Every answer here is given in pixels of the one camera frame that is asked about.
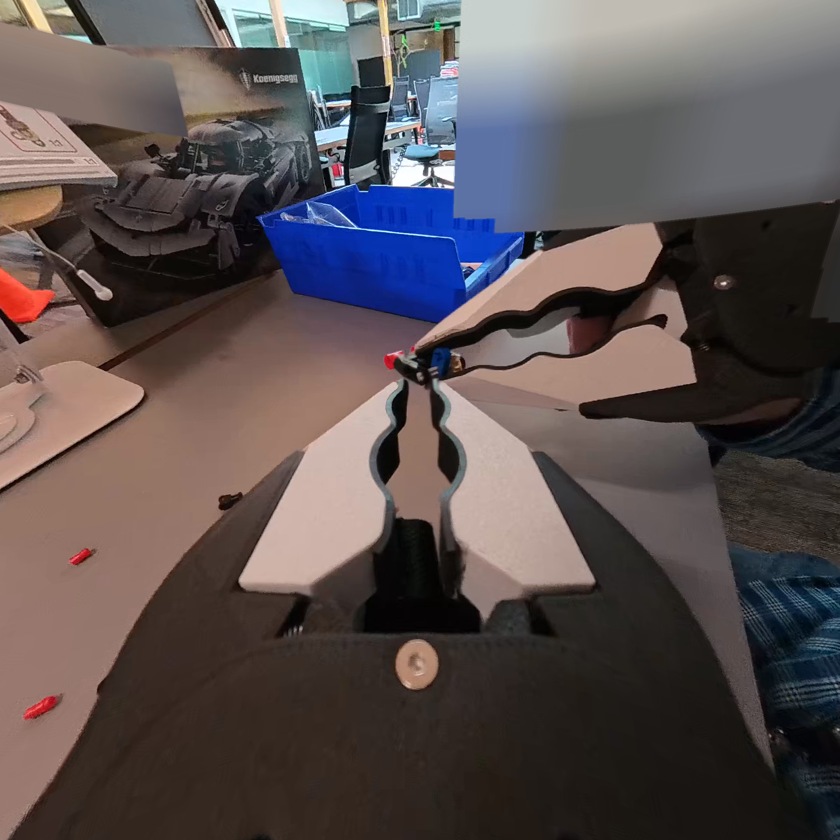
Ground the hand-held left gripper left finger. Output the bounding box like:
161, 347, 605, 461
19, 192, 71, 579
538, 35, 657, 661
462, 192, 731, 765
238, 379, 410, 611

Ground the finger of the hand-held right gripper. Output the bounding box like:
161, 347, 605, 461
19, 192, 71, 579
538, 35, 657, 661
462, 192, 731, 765
458, 315, 698, 410
412, 223, 665, 361

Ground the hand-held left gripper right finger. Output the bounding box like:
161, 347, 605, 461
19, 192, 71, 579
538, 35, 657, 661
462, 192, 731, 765
430, 379, 598, 626

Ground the black lego gear assembly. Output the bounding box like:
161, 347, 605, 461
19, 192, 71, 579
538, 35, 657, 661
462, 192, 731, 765
384, 346, 468, 389

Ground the person's right forearm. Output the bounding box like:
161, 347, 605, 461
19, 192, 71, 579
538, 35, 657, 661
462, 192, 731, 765
699, 367, 840, 475

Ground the black lego set box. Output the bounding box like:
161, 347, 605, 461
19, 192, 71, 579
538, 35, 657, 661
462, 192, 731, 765
36, 46, 328, 328

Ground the lego instruction booklet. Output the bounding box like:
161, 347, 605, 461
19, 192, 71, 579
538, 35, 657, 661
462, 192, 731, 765
0, 101, 119, 193

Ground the person's right hand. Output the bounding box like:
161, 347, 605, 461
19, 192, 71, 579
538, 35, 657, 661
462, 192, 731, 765
567, 314, 613, 357

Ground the blue plastic bin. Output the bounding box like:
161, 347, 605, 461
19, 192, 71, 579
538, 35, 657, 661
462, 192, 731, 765
257, 184, 526, 324

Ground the teal seat office chair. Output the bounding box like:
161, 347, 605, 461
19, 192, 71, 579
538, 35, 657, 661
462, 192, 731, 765
400, 75, 458, 189

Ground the black mesh office chair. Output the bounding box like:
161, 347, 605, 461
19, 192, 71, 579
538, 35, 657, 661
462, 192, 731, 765
341, 84, 392, 189

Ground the person's plaid shirt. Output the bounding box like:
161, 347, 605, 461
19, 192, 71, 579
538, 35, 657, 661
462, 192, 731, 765
728, 545, 840, 824

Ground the red and black handheld tool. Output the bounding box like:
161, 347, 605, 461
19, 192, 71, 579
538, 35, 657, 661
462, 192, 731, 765
0, 267, 55, 324

